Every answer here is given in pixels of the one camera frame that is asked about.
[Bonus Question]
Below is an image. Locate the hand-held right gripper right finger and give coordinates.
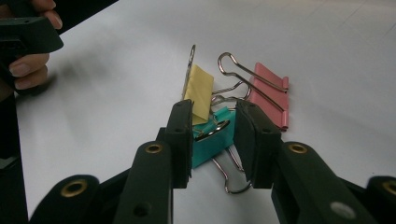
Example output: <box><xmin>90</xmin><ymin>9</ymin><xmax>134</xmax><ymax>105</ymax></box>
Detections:
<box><xmin>233</xmin><ymin>100</ymin><xmax>377</xmax><ymax>224</ymax></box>

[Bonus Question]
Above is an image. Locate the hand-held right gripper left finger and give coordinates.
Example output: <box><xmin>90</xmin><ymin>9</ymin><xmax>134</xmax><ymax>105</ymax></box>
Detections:
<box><xmin>113</xmin><ymin>99</ymin><xmax>194</xmax><ymax>224</ymax></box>

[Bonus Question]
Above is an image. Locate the teal binder clip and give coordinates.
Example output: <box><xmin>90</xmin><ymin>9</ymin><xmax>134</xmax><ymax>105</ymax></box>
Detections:
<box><xmin>191</xmin><ymin>106</ymin><xmax>253</xmax><ymax>194</ymax></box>

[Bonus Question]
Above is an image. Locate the pink binder clip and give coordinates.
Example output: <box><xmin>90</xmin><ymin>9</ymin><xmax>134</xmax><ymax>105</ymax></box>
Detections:
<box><xmin>218</xmin><ymin>51</ymin><xmax>290</xmax><ymax>133</ymax></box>

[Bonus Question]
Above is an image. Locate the yellow binder clip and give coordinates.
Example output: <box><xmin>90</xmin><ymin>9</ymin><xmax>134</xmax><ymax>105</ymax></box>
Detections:
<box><xmin>181</xmin><ymin>44</ymin><xmax>215</xmax><ymax>126</ymax></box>

